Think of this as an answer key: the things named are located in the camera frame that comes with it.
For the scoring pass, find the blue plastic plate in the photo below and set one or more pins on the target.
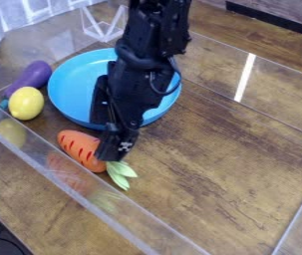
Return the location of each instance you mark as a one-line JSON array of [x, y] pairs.
[[73, 83]]

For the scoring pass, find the clear acrylic enclosure wall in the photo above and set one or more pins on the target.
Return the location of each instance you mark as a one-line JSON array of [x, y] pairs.
[[219, 184]]

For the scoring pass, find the orange toy carrot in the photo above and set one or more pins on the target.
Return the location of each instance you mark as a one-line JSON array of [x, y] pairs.
[[81, 146]]

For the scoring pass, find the white patterned curtain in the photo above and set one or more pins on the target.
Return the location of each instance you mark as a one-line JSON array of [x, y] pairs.
[[21, 13]]

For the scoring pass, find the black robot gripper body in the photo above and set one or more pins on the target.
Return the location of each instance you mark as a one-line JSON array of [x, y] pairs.
[[139, 83]]

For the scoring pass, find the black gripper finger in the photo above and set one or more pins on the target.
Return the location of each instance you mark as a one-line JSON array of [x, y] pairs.
[[117, 142], [100, 111]]

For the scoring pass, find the purple toy eggplant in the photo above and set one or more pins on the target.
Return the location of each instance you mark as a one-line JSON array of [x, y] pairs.
[[34, 76]]

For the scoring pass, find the yellow toy lemon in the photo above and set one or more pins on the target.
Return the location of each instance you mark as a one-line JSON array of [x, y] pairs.
[[26, 103]]

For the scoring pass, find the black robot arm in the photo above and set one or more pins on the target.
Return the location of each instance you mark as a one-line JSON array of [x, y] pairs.
[[157, 30]]

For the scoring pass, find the dark baseboard strip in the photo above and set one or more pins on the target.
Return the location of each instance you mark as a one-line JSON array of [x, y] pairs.
[[264, 16]]

